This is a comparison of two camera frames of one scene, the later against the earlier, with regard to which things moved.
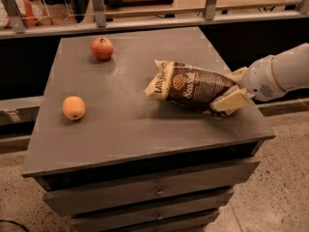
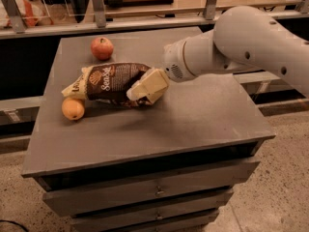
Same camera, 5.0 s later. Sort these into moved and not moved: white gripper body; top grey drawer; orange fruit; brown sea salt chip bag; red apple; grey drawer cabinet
Moved: brown sea salt chip bag; white gripper body
Not moved: red apple; orange fruit; grey drawer cabinet; top grey drawer
